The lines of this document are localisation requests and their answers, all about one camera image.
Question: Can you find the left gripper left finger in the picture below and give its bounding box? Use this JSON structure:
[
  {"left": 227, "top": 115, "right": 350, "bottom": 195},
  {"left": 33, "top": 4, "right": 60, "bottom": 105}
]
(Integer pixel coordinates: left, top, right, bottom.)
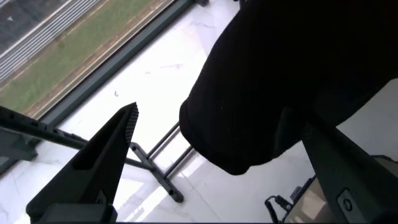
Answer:
[{"left": 25, "top": 101, "right": 140, "bottom": 223}]

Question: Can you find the window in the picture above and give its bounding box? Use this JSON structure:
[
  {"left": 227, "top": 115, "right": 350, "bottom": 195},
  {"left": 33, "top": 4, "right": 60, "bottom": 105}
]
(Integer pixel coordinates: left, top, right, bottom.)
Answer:
[{"left": 0, "top": 0, "right": 209, "bottom": 175}]

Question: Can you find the black garment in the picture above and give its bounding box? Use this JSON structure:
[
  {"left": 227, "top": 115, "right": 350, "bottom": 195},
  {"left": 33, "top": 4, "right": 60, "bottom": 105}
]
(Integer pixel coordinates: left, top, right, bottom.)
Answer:
[{"left": 179, "top": 0, "right": 398, "bottom": 176}]

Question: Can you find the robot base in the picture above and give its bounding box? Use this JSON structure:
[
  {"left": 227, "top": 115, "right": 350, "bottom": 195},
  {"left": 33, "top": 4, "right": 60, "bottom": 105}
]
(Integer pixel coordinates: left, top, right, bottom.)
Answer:
[{"left": 264, "top": 154, "right": 398, "bottom": 223}]

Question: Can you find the black clothes rack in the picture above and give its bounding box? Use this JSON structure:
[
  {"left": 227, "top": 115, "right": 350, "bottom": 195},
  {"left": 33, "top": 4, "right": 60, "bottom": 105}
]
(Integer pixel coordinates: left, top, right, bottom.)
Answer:
[{"left": 0, "top": 105, "right": 195, "bottom": 203}]

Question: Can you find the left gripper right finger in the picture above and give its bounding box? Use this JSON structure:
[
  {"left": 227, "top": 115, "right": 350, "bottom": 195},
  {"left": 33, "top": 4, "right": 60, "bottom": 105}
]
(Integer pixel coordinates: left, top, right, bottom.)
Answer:
[{"left": 300, "top": 119, "right": 398, "bottom": 223}]

